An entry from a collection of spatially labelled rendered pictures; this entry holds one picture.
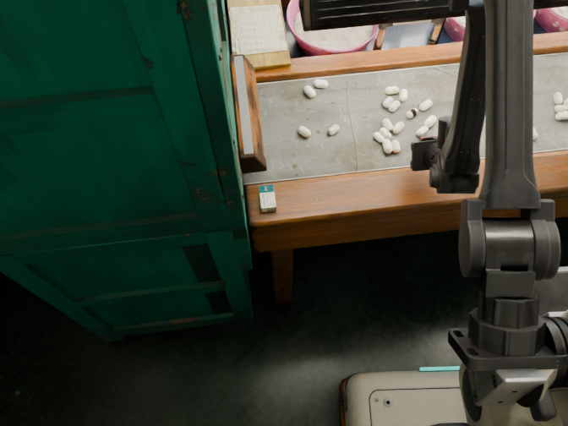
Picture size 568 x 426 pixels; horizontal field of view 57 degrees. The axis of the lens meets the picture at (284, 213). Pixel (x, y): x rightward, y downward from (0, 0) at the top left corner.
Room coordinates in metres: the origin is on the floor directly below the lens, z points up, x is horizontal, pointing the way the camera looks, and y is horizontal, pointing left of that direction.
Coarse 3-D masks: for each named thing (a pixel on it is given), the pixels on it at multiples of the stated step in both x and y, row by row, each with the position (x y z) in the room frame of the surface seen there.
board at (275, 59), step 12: (228, 0) 1.17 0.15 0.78; (240, 0) 1.17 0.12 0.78; (252, 0) 1.16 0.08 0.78; (264, 0) 1.16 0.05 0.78; (276, 0) 1.16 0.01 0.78; (228, 12) 1.12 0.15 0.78; (252, 60) 0.95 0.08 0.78; (264, 60) 0.95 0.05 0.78; (276, 60) 0.95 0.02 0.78; (288, 60) 0.95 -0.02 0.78
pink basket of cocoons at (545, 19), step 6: (546, 12) 1.14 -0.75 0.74; (552, 12) 1.12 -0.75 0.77; (540, 18) 1.16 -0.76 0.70; (546, 18) 1.14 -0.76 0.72; (552, 18) 1.12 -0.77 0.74; (558, 18) 1.11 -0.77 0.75; (564, 18) 1.10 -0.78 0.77; (540, 24) 1.16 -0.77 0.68; (546, 24) 1.14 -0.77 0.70; (552, 24) 1.12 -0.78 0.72; (564, 24) 1.10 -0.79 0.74; (546, 30) 1.14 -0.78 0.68; (552, 30) 1.12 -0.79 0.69; (558, 30) 1.11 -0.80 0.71
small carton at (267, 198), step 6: (264, 186) 0.57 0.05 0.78; (270, 186) 0.57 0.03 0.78; (264, 192) 0.55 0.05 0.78; (270, 192) 0.55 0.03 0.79; (264, 198) 0.54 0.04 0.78; (270, 198) 0.54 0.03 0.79; (264, 204) 0.52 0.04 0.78; (270, 204) 0.52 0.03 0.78; (264, 210) 0.51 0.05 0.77; (270, 210) 0.51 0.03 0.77
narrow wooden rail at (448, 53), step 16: (560, 32) 1.05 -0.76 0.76; (400, 48) 1.00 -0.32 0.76; (416, 48) 0.99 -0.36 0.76; (432, 48) 0.99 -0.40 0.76; (448, 48) 0.99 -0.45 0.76; (544, 48) 0.99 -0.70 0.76; (560, 48) 1.00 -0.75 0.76; (304, 64) 0.94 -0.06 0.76; (320, 64) 0.94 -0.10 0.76; (336, 64) 0.94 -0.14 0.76; (352, 64) 0.94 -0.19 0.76; (368, 64) 0.94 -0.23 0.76; (384, 64) 0.94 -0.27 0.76; (400, 64) 0.95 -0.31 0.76; (416, 64) 0.95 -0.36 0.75; (432, 64) 0.96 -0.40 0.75; (256, 80) 0.90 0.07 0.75; (272, 80) 0.91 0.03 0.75
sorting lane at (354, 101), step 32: (448, 64) 0.96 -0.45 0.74; (544, 64) 0.96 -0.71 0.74; (288, 96) 0.86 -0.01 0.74; (320, 96) 0.86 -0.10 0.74; (352, 96) 0.86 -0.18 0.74; (384, 96) 0.85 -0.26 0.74; (416, 96) 0.85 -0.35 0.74; (448, 96) 0.85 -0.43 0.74; (544, 96) 0.85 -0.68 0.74; (288, 128) 0.76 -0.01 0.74; (320, 128) 0.76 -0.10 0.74; (352, 128) 0.76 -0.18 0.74; (416, 128) 0.75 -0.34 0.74; (544, 128) 0.75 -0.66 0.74; (288, 160) 0.66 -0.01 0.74; (320, 160) 0.66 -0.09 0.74; (352, 160) 0.66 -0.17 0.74; (384, 160) 0.66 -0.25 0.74
